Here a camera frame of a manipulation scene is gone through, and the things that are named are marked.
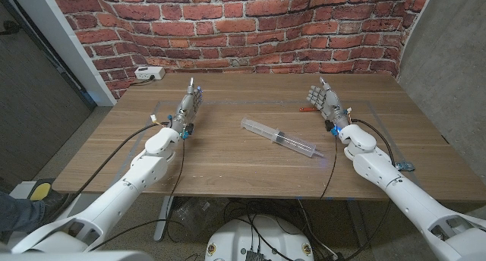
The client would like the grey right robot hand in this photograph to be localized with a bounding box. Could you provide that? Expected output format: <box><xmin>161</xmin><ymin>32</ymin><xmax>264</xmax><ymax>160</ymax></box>
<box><xmin>305</xmin><ymin>77</ymin><xmax>351</xmax><ymax>131</ymax></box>

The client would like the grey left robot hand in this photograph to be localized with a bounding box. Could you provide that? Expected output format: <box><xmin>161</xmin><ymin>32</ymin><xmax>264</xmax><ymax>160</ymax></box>
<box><xmin>169</xmin><ymin>77</ymin><xmax>204</xmax><ymax>135</ymax></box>

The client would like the large clear plastic syringe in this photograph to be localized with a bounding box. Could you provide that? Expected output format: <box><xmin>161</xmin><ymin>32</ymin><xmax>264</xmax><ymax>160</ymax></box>
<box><xmin>240</xmin><ymin>118</ymin><xmax>325</xmax><ymax>159</ymax></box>

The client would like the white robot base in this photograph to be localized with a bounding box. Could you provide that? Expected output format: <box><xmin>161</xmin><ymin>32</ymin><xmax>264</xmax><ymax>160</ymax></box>
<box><xmin>204</xmin><ymin>214</ymin><xmax>315</xmax><ymax>261</ymax></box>

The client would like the white power strip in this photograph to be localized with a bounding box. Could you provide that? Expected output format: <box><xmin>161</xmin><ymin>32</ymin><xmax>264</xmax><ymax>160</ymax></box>
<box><xmin>134</xmin><ymin>66</ymin><xmax>166</xmax><ymax>81</ymax></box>

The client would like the printed red brick backdrop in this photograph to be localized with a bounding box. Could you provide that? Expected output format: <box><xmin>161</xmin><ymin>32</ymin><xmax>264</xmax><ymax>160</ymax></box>
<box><xmin>49</xmin><ymin>0</ymin><xmax>434</xmax><ymax>101</ymax></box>

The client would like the clear plastic bag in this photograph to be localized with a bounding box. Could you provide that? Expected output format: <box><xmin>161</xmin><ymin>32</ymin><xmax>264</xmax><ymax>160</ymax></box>
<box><xmin>174</xmin><ymin>197</ymin><xmax>225</xmax><ymax>235</ymax></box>

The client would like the white table leg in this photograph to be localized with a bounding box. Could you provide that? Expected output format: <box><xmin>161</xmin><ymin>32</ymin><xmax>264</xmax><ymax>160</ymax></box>
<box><xmin>153</xmin><ymin>195</ymin><xmax>175</xmax><ymax>242</ymax></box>

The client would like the dark grey door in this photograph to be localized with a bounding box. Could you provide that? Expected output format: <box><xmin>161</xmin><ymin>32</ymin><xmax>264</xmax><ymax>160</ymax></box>
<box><xmin>0</xmin><ymin>0</ymin><xmax>96</xmax><ymax>182</ymax></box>

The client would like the black shoe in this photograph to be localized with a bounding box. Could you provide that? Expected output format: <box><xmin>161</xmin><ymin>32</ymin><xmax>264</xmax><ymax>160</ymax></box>
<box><xmin>37</xmin><ymin>188</ymin><xmax>69</xmax><ymax>216</ymax></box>

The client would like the yellow foot pedal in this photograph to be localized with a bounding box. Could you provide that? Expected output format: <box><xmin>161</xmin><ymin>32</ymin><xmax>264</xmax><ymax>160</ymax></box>
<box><xmin>29</xmin><ymin>181</ymin><xmax>52</xmax><ymax>202</ymax></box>

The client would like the person's leg in jeans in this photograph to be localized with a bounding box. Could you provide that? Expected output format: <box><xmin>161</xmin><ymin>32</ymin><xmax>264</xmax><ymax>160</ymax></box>
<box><xmin>0</xmin><ymin>190</ymin><xmax>46</xmax><ymax>234</ymax></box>

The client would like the thin black left wrist cable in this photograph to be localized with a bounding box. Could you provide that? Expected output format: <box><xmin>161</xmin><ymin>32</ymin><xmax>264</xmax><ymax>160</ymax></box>
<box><xmin>165</xmin><ymin>137</ymin><xmax>187</xmax><ymax>244</ymax></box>

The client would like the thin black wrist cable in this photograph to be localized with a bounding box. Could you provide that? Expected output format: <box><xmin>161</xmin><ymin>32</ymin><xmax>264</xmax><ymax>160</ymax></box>
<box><xmin>319</xmin><ymin>135</ymin><xmax>339</xmax><ymax>200</ymax></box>
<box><xmin>165</xmin><ymin>137</ymin><xmax>187</xmax><ymax>244</ymax></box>

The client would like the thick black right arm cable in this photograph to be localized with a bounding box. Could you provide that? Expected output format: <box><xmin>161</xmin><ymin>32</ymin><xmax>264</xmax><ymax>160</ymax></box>
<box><xmin>349</xmin><ymin>118</ymin><xmax>396</xmax><ymax>167</ymax></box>

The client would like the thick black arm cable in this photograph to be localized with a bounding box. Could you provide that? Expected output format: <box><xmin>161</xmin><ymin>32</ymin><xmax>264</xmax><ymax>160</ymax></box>
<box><xmin>45</xmin><ymin>121</ymin><xmax>172</xmax><ymax>222</ymax></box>
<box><xmin>349</xmin><ymin>118</ymin><xmax>396</xmax><ymax>167</ymax></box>

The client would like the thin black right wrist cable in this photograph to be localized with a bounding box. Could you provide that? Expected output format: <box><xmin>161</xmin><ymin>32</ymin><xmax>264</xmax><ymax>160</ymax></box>
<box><xmin>319</xmin><ymin>135</ymin><xmax>339</xmax><ymax>200</ymax></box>

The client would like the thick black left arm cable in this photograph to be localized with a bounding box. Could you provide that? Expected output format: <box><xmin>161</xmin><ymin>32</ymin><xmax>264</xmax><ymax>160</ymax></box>
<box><xmin>45</xmin><ymin>121</ymin><xmax>172</xmax><ymax>222</ymax></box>

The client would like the black floor cable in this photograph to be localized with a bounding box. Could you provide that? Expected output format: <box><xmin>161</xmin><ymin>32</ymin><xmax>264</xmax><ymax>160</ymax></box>
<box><xmin>87</xmin><ymin>219</ymin><xmax>185</xmax><ymax>253</ymax></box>

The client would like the white door frame post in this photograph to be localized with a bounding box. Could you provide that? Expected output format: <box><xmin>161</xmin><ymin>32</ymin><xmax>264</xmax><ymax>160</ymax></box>
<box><xmin>7</xmin><ymin>0</ymin><xmax>117</xmax><ymax>107</ymax></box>

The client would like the black door handle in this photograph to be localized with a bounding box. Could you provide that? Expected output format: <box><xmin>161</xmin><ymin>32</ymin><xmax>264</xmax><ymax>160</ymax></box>
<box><xmin>0</xmin><ymin>20</ymin><xmax>22</xmax><ymax>36</ymax></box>

